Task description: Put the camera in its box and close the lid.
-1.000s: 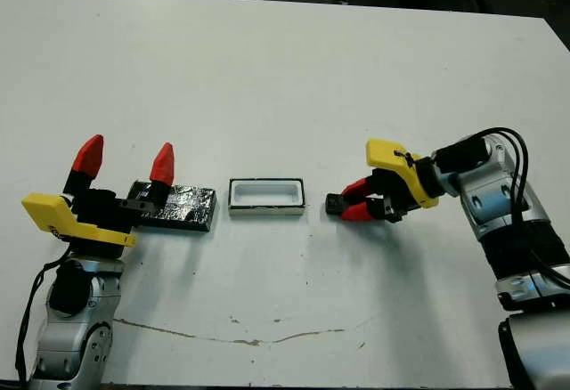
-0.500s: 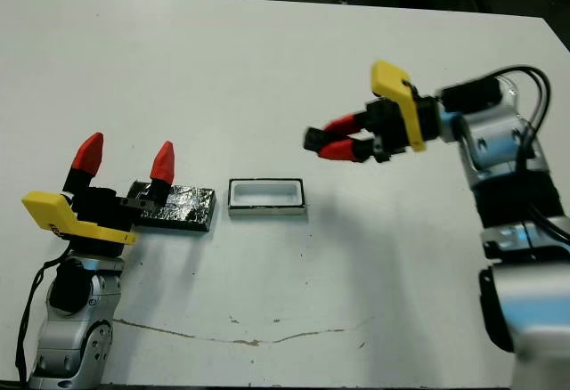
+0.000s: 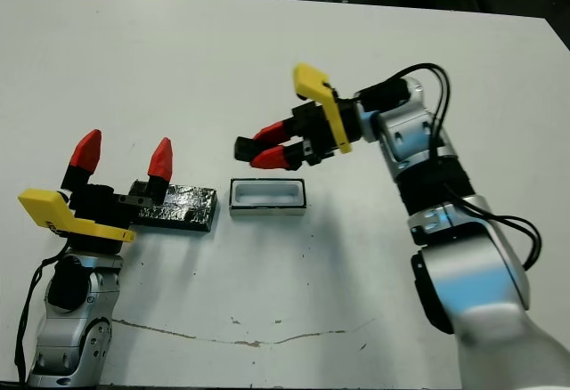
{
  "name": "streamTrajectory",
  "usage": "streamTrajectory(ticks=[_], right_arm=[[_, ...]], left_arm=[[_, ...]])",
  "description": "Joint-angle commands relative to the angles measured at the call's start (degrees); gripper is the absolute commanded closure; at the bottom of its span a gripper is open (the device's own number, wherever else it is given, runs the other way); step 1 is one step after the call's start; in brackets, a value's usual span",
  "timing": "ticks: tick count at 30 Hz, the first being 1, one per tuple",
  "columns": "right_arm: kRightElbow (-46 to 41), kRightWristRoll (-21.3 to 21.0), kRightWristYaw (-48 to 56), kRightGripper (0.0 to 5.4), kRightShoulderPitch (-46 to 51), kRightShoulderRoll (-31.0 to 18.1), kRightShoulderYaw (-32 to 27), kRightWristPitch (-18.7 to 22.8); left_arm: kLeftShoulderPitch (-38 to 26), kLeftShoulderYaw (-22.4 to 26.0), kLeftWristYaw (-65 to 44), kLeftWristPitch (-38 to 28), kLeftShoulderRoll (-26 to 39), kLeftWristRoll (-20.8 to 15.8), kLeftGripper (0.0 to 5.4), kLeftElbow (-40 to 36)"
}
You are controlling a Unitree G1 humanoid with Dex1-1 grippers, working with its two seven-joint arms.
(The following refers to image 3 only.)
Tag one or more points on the yellow wrist camera mount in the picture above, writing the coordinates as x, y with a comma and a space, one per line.
42, 205
311, 80

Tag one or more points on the yellow left wrist camera mount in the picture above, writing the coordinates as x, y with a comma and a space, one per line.
42, 205

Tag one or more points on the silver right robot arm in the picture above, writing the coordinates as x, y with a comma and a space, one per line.
472, 265

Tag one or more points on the yellow right wrist camera mount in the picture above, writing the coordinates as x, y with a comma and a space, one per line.
311, 80

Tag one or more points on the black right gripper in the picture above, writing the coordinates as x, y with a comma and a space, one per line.
314, 127

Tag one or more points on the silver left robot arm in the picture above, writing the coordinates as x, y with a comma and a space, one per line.
67, 332

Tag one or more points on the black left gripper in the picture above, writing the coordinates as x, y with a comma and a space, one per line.
100, 205

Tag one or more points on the black shiny box lid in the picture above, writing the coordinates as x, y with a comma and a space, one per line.
191, 205

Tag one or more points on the silver camera box base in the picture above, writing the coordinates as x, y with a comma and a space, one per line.
267, 196

